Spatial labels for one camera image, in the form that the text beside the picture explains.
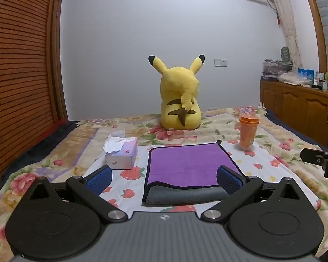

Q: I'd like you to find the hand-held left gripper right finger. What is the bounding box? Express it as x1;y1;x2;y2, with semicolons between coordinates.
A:
203;165;304;222

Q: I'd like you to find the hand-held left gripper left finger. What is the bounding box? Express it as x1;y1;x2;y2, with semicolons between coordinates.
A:
23;165;125;222

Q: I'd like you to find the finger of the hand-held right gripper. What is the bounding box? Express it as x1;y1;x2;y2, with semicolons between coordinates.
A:
300;147;328;179

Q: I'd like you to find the purple and grey towel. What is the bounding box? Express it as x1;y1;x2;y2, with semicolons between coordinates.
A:
141;140;246;205

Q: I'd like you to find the purple tissue box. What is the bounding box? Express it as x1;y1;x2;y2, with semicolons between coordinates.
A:
104;130;138;170

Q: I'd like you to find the floral bed blanket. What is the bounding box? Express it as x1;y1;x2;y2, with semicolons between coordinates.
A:
0;106;328;262

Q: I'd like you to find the orange plastic cup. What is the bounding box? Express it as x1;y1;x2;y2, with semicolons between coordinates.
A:
239;113;260;151

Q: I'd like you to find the wooden cabinet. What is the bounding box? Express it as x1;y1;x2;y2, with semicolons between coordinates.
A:
260;80;328;148

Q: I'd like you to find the dark blue bed sheet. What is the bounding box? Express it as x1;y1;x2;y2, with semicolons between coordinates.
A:
0;109;328;200

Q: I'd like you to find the blue packet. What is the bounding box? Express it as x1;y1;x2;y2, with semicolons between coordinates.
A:
298;68;316;80

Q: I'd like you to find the clear plastic bag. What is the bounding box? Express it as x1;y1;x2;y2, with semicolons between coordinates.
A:
278;71;312;86

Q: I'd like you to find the pile of folded clothes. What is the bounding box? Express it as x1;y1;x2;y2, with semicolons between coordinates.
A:
262;59;293;81

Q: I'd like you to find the yellow plush toy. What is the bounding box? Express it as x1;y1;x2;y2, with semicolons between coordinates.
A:
148;55;205;131

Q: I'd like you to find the grey fan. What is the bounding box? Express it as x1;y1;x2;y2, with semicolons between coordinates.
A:
280;46;292;64

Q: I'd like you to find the beige patterned curtain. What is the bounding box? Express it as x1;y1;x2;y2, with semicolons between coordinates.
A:
265;0;303;66

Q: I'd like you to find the wooden louvered wardrobe door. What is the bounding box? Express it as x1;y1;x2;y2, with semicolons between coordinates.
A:
0;0;69;197

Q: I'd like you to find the wooden window frame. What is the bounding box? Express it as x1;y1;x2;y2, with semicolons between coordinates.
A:
300;0;328;73

